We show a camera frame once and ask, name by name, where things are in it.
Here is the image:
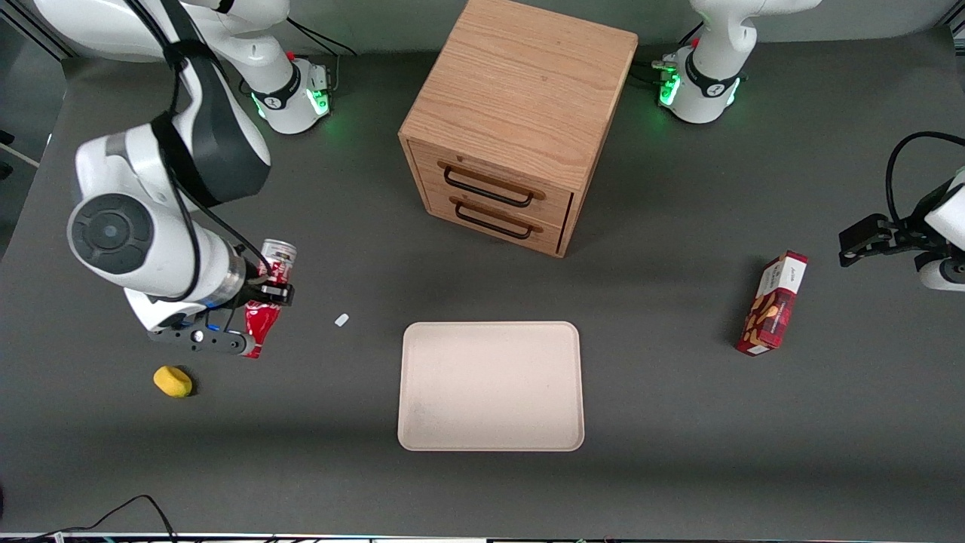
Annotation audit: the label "black cables at right arm base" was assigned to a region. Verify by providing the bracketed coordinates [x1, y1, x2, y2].
[286, 17, 357, 95]

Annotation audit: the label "red plaid shortbread cookie box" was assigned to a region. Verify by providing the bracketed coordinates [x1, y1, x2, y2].
[737, 251, 809, 357]

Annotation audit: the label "black cables at left arm base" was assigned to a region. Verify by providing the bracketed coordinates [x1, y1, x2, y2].
[632, 59, 679, 85]

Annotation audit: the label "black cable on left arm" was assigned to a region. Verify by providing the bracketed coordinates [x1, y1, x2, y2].
[886, 131, 965, 223]

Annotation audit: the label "wooden drawer with black handle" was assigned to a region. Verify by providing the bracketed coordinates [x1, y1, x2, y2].
[411, 140, 575, 227]
[422, 185, 566, 256]

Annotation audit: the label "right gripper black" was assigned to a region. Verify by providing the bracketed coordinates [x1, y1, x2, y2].
[147, 279, 296, 358]

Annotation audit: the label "red coke can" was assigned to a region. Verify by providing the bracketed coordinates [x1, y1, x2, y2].
[243, 239, 298, 360]

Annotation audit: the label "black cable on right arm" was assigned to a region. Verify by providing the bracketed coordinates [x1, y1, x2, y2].
[124, 0, 276, 302]

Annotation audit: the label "black cables at arm base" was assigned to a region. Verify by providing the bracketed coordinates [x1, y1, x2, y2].
[632, 59, 679, 85]
[286, 17, 357, 95]

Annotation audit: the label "black metal drawer handle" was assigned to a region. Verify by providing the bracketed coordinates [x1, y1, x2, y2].
[455, 200, 533, 241]
[443, 166, 535, 208]

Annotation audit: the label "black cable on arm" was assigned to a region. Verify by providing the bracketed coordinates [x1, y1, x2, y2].
[124, 0, 276, 302]
[886, 131, 965, 223]

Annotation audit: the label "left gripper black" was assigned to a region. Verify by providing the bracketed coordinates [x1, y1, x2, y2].
[838, 184, 948, 269]

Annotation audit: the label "black cable at table edge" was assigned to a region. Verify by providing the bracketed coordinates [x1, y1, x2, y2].
[0, 494, 178, 543]

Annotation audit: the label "beige rectangular plastic tray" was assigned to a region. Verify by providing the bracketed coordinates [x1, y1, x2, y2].
[397, 321, 585, 452]

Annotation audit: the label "small yellow sponge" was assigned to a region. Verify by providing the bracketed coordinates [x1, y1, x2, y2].
[153, 366, 194, 399]

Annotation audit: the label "wooden two-drawer cabinet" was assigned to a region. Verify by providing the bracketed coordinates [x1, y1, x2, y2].
[399, 0, 639, 259]

